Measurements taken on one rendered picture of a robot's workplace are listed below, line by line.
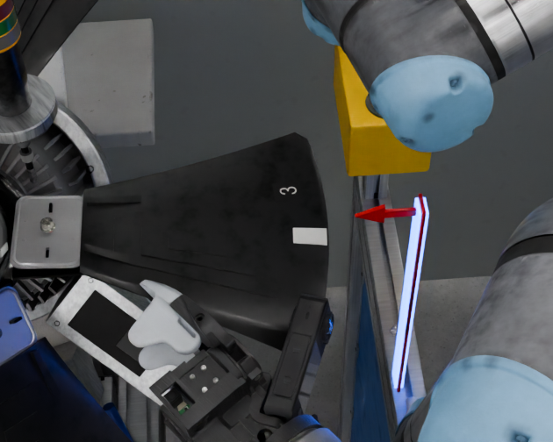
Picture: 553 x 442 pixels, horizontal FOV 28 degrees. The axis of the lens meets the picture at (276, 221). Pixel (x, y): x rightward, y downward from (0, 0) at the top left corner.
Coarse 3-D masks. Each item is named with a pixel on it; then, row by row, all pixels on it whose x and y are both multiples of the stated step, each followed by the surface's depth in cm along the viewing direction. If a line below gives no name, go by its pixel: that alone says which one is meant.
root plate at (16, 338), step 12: (12, 288) 106; (0, 300) 105; (12, 300) 106; (0, 312) 105; (12, 312) 106; (24, 312) 107; (0, 324) 105; (12, 324) 106; (24, 324) 107; (12, 336) 106; (24, 336) 107; (36, 336) 108; (0, 348) 104; (12, 348) 105; (24, 348) 106; (0, 360) 104
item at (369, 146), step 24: (336, 48) 135; (336, 72) 137; (336, 96) 139; (360, 96) 128; (360, 120) 126; (360, 144) 128; (384, 144) 128; (360, 168) 131; (384, 168) 132; (408, 168) 132
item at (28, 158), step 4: (24, 148) 92; (28, 148) 93; (20, 152) 93; (24, 152) 93; (28, 152) 93; (24, 156) 93; (28, 156) 93; (32, 156) 94; (24, 160) 93; (28, 160) 93; (28, 164) 94; (32, 164) 95; (28, 168) 95; (32, 168) 95; (28, 172) 95; (32, 172) 95; (32, 176) 95; (36, 176) 96; (32, 180) 96; (36, 180) 96
